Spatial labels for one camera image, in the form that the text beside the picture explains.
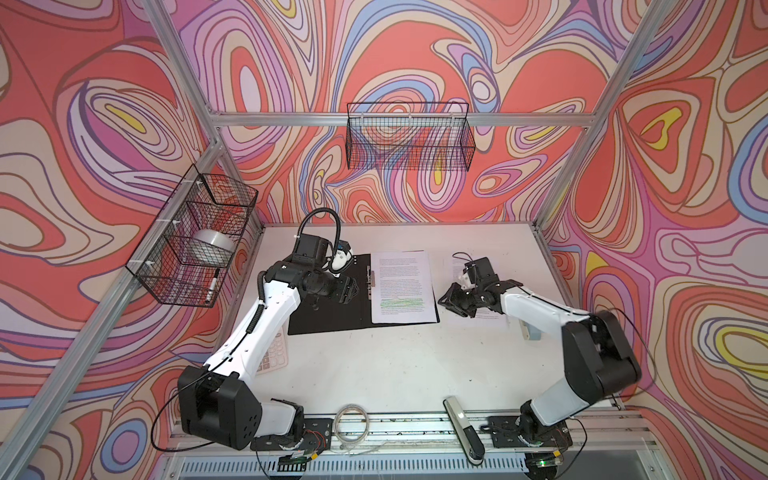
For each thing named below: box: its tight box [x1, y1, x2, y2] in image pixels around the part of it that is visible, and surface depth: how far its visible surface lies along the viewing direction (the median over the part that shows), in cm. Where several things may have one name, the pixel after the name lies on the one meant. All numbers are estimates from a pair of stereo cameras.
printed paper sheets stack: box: [371, 250, 437, 324], surface depth 103 cm
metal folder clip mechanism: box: [366, 265, 376, 301], surface depth 103 cm
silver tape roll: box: [191, 229, 236, 258], surface depth 73 cm
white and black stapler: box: [443, 396, 485, 466], surface depth 73 cm
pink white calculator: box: [256, 326, 289, 375], surface depth 86 cm
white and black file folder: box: [288, 253, 440, 335], surface depth 95 cm
